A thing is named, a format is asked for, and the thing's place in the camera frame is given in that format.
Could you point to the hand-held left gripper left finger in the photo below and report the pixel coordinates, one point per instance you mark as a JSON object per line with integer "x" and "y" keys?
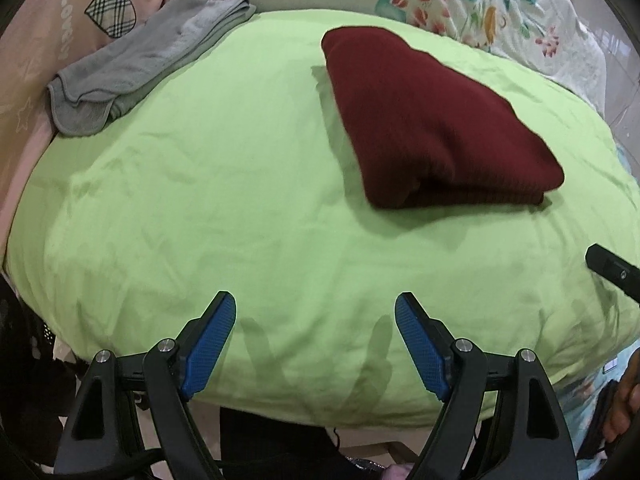
{"x": 210, "y": 345}

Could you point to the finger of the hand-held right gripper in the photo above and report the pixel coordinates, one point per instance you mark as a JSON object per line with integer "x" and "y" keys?
{"x": 612, "y": 270}

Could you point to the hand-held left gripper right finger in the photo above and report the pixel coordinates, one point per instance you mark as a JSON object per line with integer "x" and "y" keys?
{"x": 420, "y": 345}

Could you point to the maroon knit sweater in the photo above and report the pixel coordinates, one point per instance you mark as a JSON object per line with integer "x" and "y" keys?
{"x": 440, "y": 125}

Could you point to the person's right hand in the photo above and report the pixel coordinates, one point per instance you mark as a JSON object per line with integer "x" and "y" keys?
{"x": 625, "y": 400}

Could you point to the person's dark clothing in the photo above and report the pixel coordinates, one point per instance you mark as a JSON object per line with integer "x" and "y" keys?
{"x": 280, "y": 445}

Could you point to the light green blanket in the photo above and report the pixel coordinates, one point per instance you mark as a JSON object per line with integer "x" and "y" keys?
{"x": 200, "y": 200}

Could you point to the dark mesh object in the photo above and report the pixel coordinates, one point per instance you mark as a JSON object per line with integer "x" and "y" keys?
{"x": 25, "y": 360}

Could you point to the white floral quilt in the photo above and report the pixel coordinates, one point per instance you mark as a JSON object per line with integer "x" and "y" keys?
{"x": 500, "y": 5}

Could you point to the grey folded cloth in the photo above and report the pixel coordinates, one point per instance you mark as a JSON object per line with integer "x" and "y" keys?
{"x": 145, "y": 55}

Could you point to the pink heart print pillow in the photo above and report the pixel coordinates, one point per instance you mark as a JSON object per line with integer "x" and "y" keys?
{"x": 50, "y": 35}

